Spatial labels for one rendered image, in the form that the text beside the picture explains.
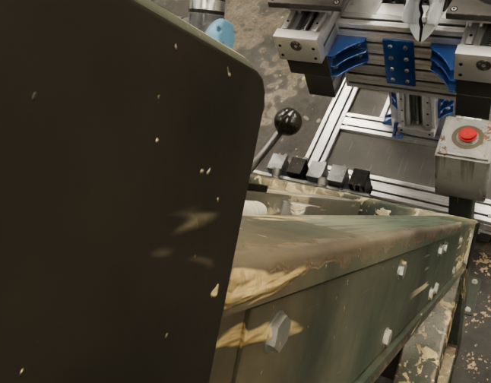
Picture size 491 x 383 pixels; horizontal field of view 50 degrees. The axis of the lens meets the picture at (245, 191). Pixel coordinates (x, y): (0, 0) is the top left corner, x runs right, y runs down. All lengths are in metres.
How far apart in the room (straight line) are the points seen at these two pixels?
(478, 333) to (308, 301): 1.87
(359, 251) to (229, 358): 0.11
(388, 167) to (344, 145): 0.22
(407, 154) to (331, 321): 1.94
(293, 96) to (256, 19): 0.71
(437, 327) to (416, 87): 0.77
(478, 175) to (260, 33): 2.10
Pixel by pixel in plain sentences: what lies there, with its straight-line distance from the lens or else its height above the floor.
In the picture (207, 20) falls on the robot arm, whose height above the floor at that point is 1.33.
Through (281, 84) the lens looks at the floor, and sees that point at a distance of 2.84.
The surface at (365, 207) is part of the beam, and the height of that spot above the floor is 0.90.
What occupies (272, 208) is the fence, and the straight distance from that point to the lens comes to 0.78.
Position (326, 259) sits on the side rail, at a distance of 0.21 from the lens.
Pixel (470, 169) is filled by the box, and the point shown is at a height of 0.89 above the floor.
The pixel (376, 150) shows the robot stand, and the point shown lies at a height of 0.21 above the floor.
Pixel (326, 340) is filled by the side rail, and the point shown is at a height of 1.72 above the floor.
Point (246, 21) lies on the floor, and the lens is 3.31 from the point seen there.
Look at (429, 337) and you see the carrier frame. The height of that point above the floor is 0.79.
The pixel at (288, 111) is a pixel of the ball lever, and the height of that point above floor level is 1.46.
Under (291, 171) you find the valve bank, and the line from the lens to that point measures 1.51.
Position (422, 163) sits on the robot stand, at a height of 0.21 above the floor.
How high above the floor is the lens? 1.97
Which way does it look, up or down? 53 degrees down
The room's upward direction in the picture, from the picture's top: 28 degrees counter-clockwise
